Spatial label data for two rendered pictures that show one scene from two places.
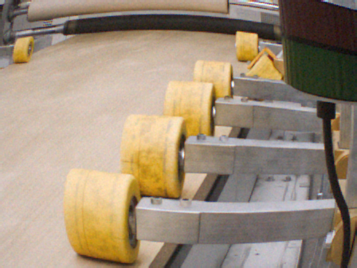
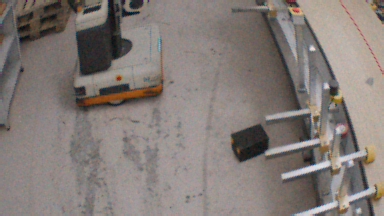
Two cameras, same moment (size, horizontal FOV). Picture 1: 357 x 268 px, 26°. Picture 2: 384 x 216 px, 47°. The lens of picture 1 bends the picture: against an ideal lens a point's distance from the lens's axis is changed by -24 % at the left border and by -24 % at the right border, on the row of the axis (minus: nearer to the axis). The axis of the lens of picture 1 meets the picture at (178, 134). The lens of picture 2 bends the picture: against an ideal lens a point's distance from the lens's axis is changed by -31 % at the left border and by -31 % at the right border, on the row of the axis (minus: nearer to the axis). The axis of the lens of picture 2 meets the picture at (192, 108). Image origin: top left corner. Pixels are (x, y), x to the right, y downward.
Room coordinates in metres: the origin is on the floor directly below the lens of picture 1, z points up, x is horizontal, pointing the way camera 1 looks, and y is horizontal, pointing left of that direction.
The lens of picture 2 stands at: (1.96, -0.94, 2.55)
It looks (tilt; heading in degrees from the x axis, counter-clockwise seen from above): 40 degrees down; 172
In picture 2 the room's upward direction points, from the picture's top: 7 degrees counter-clockwise
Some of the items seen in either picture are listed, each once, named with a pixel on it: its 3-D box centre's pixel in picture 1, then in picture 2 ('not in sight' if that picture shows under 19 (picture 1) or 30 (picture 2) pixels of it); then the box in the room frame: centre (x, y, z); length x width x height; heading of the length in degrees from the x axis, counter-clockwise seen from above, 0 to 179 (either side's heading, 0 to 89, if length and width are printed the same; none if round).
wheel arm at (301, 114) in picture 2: not in sight; (305, 113); (0.16, -0.14, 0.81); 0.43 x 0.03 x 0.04; 82
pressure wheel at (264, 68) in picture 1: (263, 76); not in sight; (1.68, -0.15, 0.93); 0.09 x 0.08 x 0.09; 82
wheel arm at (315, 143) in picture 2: not in sight; (308, 145); (0.41, -0.22, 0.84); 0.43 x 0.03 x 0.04; 82
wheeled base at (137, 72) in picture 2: not in sight; (115, 62); (-1.48, -0.93, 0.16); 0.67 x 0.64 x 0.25; 82
